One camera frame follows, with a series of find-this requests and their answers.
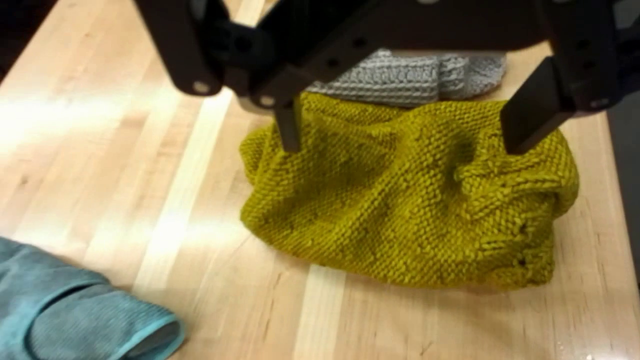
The grey knitted cloth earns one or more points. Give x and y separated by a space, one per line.
413 76

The teal towel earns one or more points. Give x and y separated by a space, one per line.
73 313

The olive green knitted cloth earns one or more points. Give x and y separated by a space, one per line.
400 201

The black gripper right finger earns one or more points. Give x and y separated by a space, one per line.
541 107

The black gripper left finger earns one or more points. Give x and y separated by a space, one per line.
290 127

